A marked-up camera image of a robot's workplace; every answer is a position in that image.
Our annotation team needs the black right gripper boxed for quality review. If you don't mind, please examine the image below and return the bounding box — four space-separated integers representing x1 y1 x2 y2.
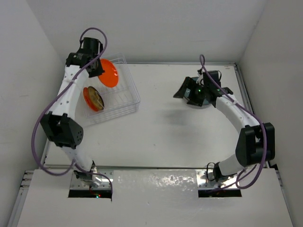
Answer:
174 76 208 106

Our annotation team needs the orange plate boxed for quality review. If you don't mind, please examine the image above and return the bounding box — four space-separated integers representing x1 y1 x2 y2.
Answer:
83 86 104 112
98 59 119 88

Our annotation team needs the brown yellow patterned plate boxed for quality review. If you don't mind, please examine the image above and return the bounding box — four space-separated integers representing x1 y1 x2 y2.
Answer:
88 86 104 112

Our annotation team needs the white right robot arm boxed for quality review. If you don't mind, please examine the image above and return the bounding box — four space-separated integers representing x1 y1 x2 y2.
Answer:
173 70 276 182

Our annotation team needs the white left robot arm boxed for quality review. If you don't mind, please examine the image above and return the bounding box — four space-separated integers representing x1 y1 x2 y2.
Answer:
40 37 103 181

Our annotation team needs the white wire dish rack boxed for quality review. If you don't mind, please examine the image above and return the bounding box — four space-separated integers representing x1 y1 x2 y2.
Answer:
76 53 141 127

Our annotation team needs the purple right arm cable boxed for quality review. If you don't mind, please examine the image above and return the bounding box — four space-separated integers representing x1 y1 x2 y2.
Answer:
199 54 269 190

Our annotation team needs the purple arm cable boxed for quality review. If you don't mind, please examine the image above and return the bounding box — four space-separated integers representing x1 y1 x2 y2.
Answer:
31 27 113 193
199 54 269 190

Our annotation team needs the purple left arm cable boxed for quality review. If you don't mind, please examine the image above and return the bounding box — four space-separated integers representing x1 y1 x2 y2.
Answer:
31 27 113 193

